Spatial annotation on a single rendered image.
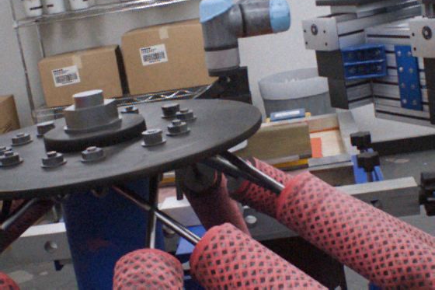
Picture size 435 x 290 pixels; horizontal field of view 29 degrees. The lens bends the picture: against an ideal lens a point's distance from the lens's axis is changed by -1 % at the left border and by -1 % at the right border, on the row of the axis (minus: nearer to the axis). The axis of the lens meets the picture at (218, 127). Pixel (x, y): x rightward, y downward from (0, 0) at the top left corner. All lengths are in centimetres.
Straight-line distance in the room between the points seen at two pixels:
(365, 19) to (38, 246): 134
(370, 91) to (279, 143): 70
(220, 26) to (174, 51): 306
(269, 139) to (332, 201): 116
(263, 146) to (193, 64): 301
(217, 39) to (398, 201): 61
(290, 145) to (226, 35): 28
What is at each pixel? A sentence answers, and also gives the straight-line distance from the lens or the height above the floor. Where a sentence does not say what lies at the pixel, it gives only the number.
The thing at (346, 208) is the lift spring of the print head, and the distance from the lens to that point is 69.
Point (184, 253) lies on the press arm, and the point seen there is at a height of 104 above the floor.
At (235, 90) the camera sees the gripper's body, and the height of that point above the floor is 115.
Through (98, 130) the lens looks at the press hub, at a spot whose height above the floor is 132.
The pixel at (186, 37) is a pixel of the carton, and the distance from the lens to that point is 482.
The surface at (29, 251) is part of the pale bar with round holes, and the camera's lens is 146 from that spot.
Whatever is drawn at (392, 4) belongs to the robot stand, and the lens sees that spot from 252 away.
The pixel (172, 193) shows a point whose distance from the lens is 185.
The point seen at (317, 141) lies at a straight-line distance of 209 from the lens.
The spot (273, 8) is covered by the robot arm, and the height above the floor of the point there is 131.
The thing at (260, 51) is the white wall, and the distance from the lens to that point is 529.
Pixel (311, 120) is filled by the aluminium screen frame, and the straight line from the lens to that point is 218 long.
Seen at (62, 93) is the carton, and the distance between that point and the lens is 503.
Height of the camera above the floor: 145
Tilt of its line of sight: 12 degrees down
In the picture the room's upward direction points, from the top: 9 degrees counter-clockwise
